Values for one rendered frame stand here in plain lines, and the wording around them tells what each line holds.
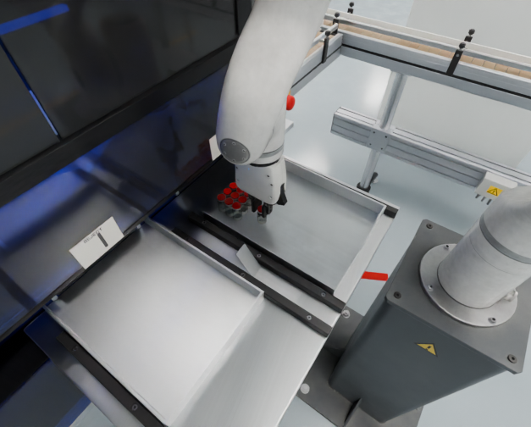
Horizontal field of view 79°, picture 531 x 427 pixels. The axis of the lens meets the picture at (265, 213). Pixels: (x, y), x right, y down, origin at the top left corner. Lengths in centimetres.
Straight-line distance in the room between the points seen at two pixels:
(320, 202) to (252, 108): 44
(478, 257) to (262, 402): 44
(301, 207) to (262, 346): 34
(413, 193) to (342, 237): 149
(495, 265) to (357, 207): 31
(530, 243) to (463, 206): 168
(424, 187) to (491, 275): 163
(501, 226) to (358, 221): 30
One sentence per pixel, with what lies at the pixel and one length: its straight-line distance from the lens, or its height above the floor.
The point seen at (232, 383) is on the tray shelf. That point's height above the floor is 88.
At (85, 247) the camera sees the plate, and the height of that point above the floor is 103.
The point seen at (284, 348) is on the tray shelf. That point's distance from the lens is 63.
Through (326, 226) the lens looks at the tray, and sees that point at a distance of 77.
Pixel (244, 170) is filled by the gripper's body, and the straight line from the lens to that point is 63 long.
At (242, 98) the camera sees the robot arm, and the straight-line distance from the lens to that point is 42.
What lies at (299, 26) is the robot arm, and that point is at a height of 133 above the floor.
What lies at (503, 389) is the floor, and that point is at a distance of 180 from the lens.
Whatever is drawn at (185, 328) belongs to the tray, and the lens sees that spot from 66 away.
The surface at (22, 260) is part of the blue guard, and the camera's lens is 58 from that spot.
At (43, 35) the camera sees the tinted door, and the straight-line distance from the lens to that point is 49.
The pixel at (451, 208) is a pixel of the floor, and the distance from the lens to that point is 224.
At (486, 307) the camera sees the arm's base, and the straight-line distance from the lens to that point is 80.
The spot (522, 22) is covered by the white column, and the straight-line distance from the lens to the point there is 202.
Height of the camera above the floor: 149
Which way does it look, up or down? 51 degrees down
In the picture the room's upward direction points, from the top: straight up
